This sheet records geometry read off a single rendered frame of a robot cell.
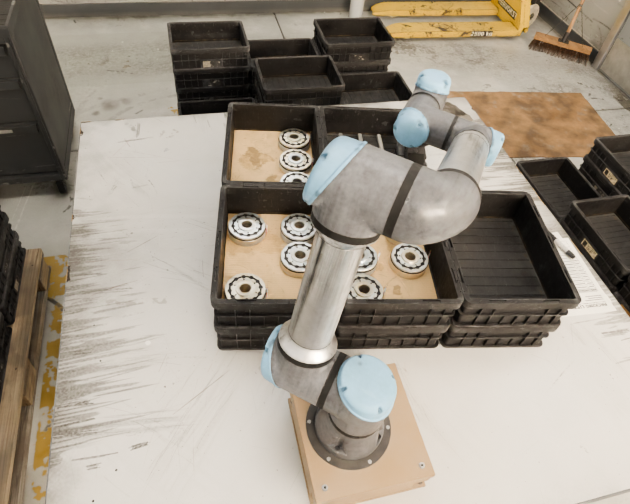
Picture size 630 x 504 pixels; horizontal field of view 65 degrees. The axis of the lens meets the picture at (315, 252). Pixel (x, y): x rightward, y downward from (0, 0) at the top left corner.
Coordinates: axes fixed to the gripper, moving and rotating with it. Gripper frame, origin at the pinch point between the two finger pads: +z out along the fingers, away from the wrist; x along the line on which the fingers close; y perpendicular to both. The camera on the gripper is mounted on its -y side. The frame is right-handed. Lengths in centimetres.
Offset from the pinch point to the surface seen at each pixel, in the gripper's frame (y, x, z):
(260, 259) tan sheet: -13.7, 36.4, 13.8
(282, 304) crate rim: -34.2, 29.1, 4.1
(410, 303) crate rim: -31.2, -0.7, 3.9
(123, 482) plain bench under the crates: -68, 60, 27
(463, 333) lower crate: -28.3, -18.9, 19.6
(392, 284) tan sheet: -18.4, 0.7, 13.8
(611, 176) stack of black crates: 91, -123, 57
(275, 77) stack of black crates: 136, 45, 48
